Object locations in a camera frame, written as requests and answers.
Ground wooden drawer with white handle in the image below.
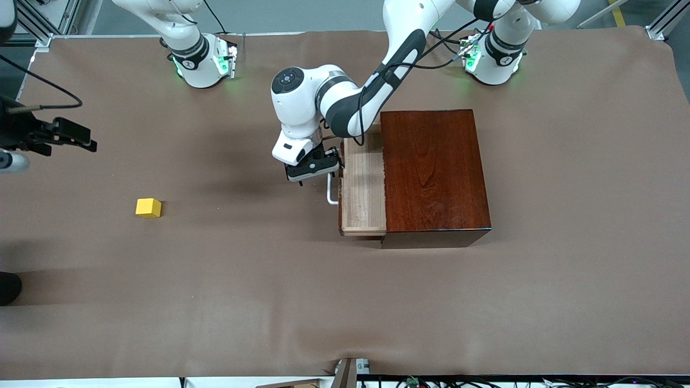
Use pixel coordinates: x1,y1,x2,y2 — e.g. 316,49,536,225
327,125,388,238

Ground yellow wooden block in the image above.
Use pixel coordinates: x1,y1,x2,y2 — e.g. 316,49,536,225
135,198,162,219

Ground dark wooden drawer cabinet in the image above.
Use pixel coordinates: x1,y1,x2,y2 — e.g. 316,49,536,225
380,109,492,250

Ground black rounded object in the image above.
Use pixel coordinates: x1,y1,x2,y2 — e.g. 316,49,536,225
0,272,23,307

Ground brown table cover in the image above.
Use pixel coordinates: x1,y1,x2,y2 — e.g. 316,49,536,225
0,28,690,379

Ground tan cardboard piece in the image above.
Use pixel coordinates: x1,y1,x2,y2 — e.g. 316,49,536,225
254,378,320,388

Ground silver aluminium profile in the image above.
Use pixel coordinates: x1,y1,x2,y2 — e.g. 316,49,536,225
646,0,690,41

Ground aluminium frame with dark struts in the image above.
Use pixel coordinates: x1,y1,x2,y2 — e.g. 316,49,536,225
11,0,81,52

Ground black right arm base cable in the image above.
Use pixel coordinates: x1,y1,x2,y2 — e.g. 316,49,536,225
202,0,227,34

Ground black base power cable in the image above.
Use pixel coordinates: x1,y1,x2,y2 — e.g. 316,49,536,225
437,37,471,58
431,30,468,45

